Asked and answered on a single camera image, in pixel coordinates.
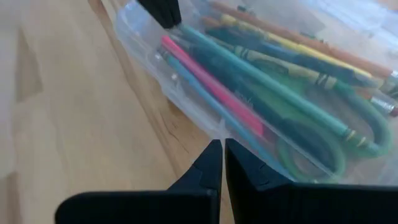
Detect orange pencil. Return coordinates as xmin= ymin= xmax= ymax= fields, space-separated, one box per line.
xmin=210 ymin=1 xmax=398 ymax=80

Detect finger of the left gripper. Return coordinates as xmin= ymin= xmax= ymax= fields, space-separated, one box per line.
xmin=136 ymin=0 xmax=183 ymax=30

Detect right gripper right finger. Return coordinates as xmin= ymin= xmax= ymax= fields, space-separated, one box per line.
xmin=224 ymin=138 xmax=398 ymax=224

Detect light blue pencil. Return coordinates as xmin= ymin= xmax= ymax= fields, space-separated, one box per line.
xmin=160 ymin=51 xmax=295 ymax=181

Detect wooden pencil red eraser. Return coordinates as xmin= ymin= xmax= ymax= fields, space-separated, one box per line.
xmin=368 ymin=93 xmax=398 ymax=118

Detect green Crayola crayon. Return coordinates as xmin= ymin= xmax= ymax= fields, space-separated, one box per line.
xmin=232 ymin=44 xmax=341 ymax=93

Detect green scissors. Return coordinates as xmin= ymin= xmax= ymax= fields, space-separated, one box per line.
xmin=189 ymin=43 xmax=393 ymax=185

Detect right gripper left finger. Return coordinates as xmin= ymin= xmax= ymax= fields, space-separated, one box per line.
xmin=55 ymin=139 xmax=223 ymax=224

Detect pink highlighter pen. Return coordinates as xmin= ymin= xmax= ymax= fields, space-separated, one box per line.
xmin=160 ymin=34 xmax=267 ymax=137

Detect clear plastic supply box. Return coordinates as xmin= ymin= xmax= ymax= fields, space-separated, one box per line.
xmin=114 ymin=0 xmax=398 ymax=187

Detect yellow pencil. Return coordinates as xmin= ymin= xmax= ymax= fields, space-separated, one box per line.
xmin=220 ymin=13 xmax=398 ymax=98

